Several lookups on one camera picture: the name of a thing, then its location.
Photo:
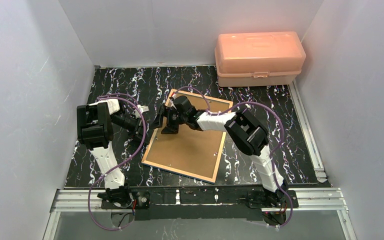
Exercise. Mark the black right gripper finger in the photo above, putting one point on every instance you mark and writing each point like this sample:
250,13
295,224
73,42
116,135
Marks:
159,118
171,127

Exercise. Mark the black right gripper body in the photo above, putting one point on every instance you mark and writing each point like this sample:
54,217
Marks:
169,117

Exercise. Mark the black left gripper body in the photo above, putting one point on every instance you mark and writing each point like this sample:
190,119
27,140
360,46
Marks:
137,127

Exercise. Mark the blue wooden picture frame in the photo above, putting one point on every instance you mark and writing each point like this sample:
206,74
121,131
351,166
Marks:
178,165

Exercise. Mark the brown cardboard backing board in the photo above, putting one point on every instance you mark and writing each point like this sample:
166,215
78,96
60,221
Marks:
188,149

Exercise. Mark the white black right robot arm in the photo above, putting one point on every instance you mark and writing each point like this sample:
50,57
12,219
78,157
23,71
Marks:
248,133

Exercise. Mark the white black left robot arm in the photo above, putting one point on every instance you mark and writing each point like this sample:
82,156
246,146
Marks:
95,131

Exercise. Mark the orange translucent plastic box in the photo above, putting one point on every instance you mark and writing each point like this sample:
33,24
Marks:
258,59

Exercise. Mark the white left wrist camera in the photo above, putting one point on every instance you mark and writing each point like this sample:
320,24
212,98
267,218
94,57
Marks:
142,108

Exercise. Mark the aluminium rail base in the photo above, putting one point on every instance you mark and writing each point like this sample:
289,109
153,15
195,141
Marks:
205,202

